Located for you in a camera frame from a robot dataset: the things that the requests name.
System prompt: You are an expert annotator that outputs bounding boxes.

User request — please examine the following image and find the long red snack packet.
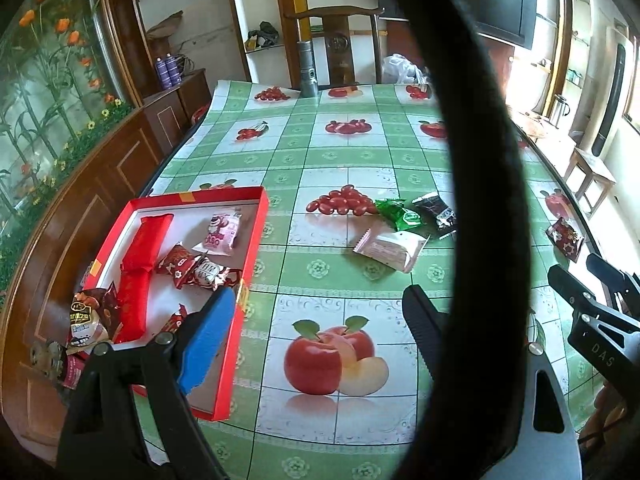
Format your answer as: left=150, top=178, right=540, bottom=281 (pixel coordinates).
left=121, top=213, right=175, bottom=272
left=112, top=270, right=152, bottom=345

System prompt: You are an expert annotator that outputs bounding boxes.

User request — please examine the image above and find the dark clutter on shelf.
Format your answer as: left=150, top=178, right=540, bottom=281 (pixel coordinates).
left=246, top=21, right=281, bottom=52

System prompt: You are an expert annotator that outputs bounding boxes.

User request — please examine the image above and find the wooden stool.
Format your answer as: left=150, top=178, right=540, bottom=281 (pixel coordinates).
left=565, top=147, right=618, bottom=218

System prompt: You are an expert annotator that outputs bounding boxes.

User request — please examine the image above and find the brown snack packet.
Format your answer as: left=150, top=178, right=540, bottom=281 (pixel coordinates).
left=67, top=282, right=121, bottom=348

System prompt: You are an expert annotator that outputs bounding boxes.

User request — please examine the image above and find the dark red snack packet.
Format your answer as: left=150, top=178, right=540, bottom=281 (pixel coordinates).
left=155, top=242, right=198, bottom=288
left=545, top=217, right=586, bottom=263

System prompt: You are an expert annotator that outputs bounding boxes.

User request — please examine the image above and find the red box with white inside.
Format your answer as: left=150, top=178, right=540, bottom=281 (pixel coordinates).
left=65, top=186, right=270, bottom=422

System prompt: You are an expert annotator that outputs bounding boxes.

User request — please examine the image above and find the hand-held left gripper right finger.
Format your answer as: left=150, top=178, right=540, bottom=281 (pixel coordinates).
left=402, top=284, right=583, bottom=480

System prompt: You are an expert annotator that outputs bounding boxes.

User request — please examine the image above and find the black television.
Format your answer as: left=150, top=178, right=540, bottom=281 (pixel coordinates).
left=475, top=0, right=538, bottom=51

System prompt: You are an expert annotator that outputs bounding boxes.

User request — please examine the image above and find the grey flashlight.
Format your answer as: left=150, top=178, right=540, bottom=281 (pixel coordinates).
left=297, top=40, right=319, bottom=98

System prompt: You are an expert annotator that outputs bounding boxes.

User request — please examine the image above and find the metal kettle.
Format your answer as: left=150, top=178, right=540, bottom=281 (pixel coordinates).
left=550, top=95, right=571, bottom=128

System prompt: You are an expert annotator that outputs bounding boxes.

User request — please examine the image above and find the wooden chair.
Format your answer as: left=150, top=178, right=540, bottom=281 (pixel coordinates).
left=284, top=6, right=386, bottom=86

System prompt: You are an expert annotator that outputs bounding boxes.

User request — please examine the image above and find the person's right hand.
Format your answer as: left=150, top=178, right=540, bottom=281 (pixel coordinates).
left=580, top=385, right=632, bottom=456

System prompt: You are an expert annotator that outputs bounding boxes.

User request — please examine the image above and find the green snack packet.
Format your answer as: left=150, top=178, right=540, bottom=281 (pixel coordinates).
left=374, top=198, right=426, bottom=233

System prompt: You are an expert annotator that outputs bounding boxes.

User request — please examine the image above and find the white plastic bag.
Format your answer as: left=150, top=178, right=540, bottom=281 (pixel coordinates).
left=382, top=53, right=431, bottom=86

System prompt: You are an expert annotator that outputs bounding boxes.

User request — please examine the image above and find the black snack packet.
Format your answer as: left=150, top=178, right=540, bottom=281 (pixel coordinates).
left=412, top=192, right=458, bottom=241

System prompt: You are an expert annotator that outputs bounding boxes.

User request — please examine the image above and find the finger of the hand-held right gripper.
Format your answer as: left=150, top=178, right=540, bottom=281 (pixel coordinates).
left=586, top=253, right=640, bottom=293
left=547, top=264, right=603, bottom=313

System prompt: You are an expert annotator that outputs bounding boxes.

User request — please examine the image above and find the brown wooden cabinet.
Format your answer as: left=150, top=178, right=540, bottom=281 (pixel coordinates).
left=0, top=67, right=213, bottom=461

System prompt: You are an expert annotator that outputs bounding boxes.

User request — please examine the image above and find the black curved bar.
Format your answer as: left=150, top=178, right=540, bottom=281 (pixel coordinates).
left=592, top=42, right=628, bottom=157

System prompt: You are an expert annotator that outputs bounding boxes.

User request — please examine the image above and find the thick black cable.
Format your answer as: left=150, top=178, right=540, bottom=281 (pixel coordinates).
left=367, top=0, right=536, bottom=480

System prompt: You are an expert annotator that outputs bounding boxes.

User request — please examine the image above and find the green checked fruit tablecloth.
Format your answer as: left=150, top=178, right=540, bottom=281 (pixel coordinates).
left=135, top=80, right=621, bottom=480

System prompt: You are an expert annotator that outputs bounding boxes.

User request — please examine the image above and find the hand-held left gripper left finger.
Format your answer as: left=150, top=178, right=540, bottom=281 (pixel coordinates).
left=55, top=286, right=237, bottom=480

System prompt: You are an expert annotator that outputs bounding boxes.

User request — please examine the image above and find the pale pink snack packet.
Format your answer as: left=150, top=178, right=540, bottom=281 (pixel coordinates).
left=353, top=228, right=431, bottom=274

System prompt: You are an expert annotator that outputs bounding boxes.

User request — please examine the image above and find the red and white snack packet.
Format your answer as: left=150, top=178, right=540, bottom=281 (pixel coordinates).
left=192, top=256, right=243, bottom=291

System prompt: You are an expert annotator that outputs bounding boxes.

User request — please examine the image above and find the small red snack packet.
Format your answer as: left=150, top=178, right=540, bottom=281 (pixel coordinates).
left=160, top=302, right=188, bottom=336
left=60, top=352, right=91, bottom=391

